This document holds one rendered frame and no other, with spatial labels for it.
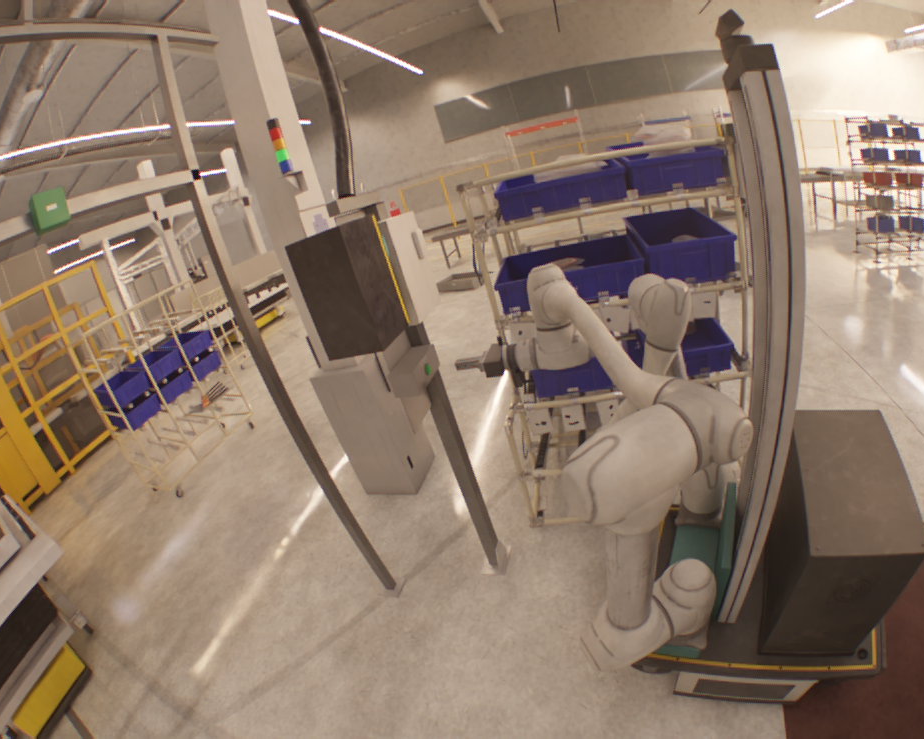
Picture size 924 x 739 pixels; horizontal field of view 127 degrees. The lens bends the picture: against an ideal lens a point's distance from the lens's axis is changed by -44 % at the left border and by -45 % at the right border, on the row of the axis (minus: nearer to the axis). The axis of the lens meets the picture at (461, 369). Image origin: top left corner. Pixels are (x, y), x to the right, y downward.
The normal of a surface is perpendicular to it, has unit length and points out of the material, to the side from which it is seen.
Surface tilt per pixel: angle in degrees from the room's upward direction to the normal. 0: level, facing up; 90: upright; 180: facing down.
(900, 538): 0
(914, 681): 0
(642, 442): 29
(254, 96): 90
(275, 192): 90
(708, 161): 98
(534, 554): 0
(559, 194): 98
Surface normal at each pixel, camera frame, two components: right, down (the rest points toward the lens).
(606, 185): -0.18, 0.58
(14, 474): 0.93, -0.13
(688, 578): -0.13, -0.93
